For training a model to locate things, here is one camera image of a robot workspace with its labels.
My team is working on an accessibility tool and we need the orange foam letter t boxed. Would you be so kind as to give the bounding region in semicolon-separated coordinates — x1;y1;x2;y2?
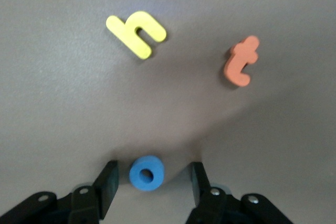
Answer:
224;35;260;88

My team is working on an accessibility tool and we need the yellow foam letter h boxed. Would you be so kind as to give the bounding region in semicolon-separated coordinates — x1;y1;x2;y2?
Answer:
105;10;168;60

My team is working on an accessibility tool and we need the brown table cover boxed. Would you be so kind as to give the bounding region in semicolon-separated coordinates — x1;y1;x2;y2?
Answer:
0;0;336;224

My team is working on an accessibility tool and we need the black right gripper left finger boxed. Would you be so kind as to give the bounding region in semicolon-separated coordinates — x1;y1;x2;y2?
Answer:
0;159;120;224

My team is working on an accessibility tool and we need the blue foam letter o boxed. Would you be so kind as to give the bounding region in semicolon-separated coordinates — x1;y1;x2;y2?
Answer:
129;155;166;192

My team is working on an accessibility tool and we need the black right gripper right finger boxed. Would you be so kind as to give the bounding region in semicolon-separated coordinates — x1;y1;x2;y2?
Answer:
190;161;292;224

